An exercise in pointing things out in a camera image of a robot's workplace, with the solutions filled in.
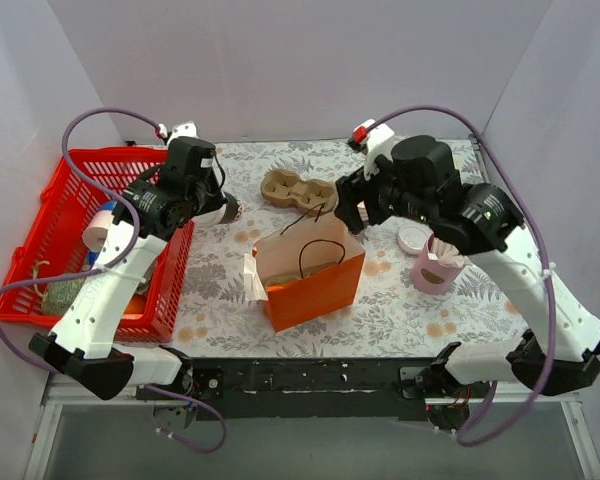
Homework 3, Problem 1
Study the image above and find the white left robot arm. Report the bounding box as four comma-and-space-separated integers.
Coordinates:
29, 121, 232, 400

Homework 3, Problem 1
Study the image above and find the black paper coffee cup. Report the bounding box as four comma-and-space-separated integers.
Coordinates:
219, 193, 242, 224

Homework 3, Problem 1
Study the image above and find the white tape roll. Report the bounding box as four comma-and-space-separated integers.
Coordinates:
82, 210, 113, 252

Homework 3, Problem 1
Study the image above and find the brown cardboard cup carrier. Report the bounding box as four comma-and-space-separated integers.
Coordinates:
260, 168, 338, 215

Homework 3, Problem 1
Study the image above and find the white cup lid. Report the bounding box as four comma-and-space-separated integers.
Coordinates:
193, 205, 226, 228

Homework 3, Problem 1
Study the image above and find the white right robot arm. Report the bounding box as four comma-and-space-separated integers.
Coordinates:
334, 120, 600, 398

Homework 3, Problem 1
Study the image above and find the stack of white lids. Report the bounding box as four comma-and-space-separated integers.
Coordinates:
397, 223, 432, 255

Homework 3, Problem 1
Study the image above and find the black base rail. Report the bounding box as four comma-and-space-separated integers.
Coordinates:
134, 355, 486, 422

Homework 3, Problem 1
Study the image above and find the pink straw holder cup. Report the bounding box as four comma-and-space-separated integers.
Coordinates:
410, 245, 467, 295

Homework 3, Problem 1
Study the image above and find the orange paper bag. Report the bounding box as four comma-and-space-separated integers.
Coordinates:
243, 212, 365, 332

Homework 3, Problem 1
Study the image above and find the floral table mat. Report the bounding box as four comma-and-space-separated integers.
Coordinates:
77, 138, 534, 359

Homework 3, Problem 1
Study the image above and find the red plastic basket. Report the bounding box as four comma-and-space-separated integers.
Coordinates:
0, 147, 194, 343

